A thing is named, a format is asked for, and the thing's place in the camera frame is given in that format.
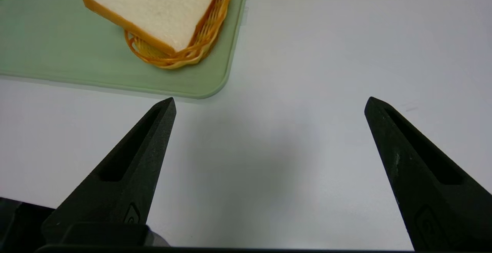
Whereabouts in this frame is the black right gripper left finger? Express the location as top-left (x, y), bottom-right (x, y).
top-left (40, 97), bottom-right (177, 246)

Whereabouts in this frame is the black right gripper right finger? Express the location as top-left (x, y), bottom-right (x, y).
top-left (364, 97), bottom-right (492, 251)

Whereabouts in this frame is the small oval woven basket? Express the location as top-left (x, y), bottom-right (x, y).
top-left (124, 0), bottom-right (234, 70)

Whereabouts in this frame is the light green plastic tray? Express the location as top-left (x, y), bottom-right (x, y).
top-left (0, 0), bottom-right (251, 100)

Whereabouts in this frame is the white bread slice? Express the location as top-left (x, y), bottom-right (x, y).
top-left (82, 0), bottom-right (220, 53)

